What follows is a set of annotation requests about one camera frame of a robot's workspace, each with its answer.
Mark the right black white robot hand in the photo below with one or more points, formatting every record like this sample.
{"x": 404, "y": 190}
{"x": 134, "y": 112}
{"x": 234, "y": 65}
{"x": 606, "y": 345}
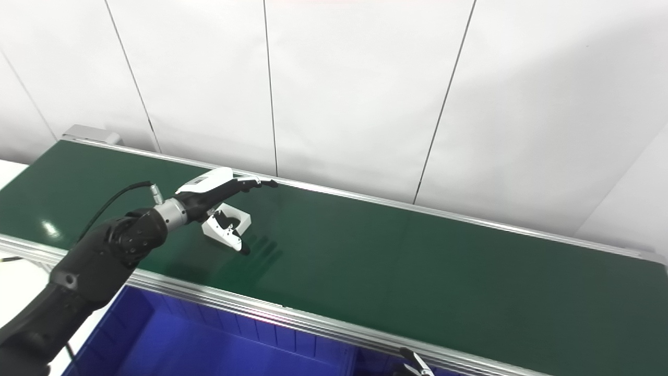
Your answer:
{"x": 417, "y": 368}

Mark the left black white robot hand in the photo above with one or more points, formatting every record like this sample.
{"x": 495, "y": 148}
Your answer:
{"x": 206, "y": 193}

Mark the white square part with hole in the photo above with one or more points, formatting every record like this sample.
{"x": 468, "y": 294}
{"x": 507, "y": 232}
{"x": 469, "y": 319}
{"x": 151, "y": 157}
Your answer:
{"x": 242, "y": 219}

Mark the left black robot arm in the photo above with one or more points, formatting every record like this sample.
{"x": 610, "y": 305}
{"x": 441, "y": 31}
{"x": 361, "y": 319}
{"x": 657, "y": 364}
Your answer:
{"x": 94, "y": 261}

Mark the blue plastic bin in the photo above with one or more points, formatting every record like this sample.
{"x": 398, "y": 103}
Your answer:
{"x": 376, "y": 365}
{"x": 209, "y": 350}

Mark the green conveyor belt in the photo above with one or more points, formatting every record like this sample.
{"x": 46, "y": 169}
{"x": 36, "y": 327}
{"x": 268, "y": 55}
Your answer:
{"x": 417, "y": 271}
{"x": 250, "y": 308}

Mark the grey conveyor end box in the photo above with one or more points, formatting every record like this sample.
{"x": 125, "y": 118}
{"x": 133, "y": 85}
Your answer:
{"x": 88, "y": 134}

